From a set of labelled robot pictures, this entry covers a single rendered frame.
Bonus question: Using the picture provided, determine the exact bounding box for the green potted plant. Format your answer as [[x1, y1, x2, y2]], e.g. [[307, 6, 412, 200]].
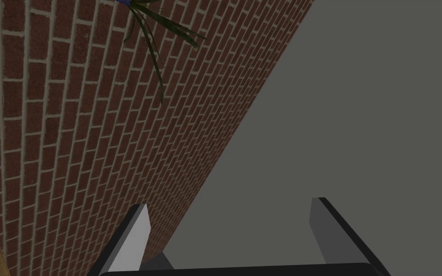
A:
[[113, 0, 207, 104]]

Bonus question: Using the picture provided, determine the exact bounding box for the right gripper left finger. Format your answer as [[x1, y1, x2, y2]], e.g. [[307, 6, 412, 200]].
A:
[[87, 203, 151, 276]]

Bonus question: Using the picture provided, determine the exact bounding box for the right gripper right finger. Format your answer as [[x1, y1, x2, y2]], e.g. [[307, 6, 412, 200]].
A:
[[309, 197, 392, 276]]

